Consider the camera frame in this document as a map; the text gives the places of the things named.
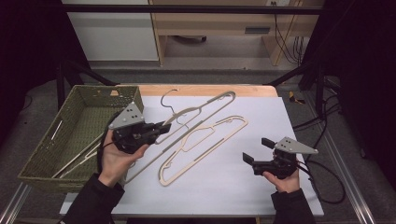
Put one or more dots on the grey clothes hanger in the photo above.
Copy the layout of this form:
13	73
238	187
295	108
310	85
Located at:
211	112

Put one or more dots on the black horizontal frame bar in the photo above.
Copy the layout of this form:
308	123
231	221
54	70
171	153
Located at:
186	9

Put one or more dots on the person's right hand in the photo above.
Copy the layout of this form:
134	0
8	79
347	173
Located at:
286	185

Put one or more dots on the black curtain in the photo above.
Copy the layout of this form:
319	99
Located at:
28	46
367	77

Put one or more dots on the person's left hand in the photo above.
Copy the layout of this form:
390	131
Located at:
115	165

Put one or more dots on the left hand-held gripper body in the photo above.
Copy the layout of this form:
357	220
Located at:
129	137

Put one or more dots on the aluminium rail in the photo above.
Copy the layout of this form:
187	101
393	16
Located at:
351	186
14	203

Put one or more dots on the white paper sheet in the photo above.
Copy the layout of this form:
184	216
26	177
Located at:
236	180

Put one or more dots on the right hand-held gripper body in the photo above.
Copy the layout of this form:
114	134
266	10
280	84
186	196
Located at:
280	165

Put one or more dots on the dark object under desk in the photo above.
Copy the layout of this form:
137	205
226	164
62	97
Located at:
190	39

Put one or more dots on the light wooden desk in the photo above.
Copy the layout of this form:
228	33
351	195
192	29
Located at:
218	23

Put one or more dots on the yellow and black tool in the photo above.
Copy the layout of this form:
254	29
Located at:
292	97

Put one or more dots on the green woven basket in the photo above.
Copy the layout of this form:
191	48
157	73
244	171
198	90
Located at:
81	124

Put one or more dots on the beige wooden clothes hanger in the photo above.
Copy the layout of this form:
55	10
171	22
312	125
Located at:
183	169

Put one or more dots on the black frame leg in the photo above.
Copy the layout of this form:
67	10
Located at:
60	84
319	90

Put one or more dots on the pale clothes hanger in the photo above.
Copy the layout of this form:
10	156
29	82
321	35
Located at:
77	156

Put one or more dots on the white cabinet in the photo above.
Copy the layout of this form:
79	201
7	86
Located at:
115	37

